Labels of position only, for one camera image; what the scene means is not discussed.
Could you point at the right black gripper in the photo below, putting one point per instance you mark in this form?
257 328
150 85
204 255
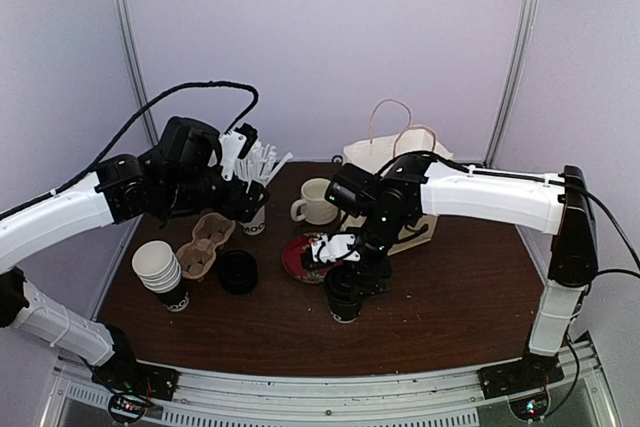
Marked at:
374 286

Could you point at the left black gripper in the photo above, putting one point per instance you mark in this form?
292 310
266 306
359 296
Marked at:
244 211

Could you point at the black paper coffee cup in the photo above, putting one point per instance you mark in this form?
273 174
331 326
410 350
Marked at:
344 310

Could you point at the black plastic cup lid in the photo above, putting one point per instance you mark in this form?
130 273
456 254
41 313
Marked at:
340 284

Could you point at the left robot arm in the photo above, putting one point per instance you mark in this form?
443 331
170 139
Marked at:
191 170

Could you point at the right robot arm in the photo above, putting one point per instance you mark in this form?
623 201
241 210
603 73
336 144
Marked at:
418 183

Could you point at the white cup holding straws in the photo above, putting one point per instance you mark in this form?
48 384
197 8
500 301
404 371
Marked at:
253 228

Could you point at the wrapped white straws bundle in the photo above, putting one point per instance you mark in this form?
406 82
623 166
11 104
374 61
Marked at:
261 164

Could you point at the cardboard cup carrier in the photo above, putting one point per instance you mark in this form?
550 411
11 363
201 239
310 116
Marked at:
211 232

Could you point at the stack of black lids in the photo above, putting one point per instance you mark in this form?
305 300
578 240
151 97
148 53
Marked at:
237 272

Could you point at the red floral plate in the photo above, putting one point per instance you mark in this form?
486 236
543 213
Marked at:
292 260

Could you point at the cream ceramic mug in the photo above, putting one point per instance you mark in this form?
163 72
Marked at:
312 207

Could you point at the stack of paper cups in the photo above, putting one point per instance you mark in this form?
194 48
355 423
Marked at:
158 269

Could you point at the cream paper bag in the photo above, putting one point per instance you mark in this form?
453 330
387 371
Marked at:
384 154

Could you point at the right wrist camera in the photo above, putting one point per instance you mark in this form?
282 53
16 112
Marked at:
327 250

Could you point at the aluminium front rail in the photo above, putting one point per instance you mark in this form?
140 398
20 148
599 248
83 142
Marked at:
452 397

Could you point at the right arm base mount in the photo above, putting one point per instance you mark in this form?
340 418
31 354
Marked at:
524 382

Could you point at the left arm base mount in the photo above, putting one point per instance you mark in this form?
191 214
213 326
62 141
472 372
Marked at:
136 393

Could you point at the left corner metal post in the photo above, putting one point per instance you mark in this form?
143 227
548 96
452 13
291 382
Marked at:
130 51

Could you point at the corner metal post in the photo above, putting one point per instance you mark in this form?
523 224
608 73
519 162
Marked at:
526 20
130 51

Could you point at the right corner metal post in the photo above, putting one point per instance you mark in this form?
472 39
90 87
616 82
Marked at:
526 20

